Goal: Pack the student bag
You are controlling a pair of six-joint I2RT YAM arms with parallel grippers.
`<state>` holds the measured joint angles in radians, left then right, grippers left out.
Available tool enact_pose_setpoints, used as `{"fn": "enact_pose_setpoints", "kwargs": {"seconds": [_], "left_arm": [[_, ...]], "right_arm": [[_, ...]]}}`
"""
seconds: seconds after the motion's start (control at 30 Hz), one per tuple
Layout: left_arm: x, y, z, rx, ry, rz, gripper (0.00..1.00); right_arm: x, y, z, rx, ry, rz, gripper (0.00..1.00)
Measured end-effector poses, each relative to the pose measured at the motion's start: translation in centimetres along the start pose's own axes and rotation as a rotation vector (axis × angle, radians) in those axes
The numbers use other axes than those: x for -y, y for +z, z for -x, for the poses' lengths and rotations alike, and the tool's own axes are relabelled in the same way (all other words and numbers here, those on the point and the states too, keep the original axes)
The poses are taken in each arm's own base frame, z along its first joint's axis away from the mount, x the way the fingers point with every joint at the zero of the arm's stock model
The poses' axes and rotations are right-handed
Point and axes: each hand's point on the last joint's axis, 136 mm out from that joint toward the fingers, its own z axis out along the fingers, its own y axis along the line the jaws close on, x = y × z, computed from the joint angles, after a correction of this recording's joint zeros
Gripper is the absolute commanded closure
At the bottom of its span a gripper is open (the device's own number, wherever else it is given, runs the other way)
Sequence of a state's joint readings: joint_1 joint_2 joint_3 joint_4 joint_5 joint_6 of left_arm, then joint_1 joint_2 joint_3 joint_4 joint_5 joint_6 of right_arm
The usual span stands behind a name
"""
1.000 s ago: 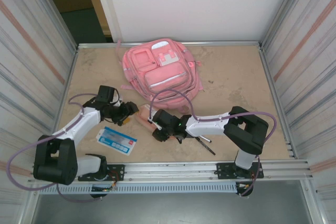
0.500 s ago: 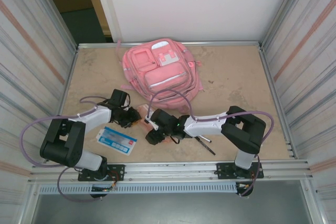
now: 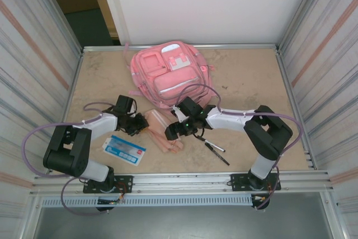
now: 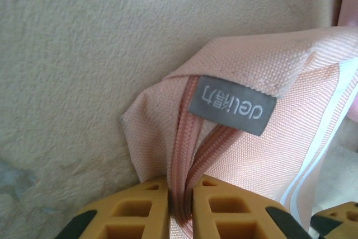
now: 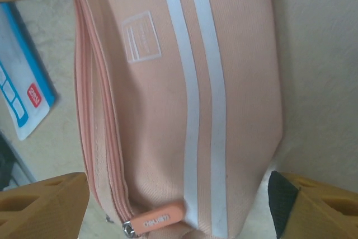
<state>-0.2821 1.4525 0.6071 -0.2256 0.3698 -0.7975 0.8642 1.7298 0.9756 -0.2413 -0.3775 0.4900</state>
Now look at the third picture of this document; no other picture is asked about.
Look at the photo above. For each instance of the peach pencil case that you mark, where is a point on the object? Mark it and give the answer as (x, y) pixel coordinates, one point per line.
(159, 121)

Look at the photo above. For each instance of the blue white card packet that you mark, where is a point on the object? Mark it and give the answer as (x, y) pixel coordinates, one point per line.
(126, 150)

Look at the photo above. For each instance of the black marker with white label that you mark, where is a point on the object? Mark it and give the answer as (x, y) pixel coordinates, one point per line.
(214, 146)

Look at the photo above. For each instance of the pink student backpack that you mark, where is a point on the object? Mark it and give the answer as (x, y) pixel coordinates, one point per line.
(170, 82)

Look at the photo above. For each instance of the thin black pen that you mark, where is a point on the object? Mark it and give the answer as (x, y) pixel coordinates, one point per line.
(218, 155)

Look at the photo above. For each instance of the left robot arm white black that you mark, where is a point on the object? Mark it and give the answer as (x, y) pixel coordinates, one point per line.
(100, 124)

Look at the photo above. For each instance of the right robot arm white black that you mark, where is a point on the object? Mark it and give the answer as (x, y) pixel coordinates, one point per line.
(226, 118)

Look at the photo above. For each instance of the grey metal shelf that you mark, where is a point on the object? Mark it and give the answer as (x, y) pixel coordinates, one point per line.
(181, 222)

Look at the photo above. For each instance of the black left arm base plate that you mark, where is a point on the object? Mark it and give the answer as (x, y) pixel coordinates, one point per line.
(126, 183)

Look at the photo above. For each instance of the wide aluminium frame rail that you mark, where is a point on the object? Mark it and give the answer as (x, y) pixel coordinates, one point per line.
(181, 178)

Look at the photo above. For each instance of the aluminium side rail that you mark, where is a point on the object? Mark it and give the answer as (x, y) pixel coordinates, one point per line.
(296, 110)
(66, 110)

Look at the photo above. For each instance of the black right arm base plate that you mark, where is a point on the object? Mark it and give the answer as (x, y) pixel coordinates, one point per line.
(237, 181)

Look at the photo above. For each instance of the slim aluminium frame rail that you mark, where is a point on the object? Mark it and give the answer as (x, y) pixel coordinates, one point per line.
(251, 46)

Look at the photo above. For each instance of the cream door frame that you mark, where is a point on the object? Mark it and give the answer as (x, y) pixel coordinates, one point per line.
(104, 4)

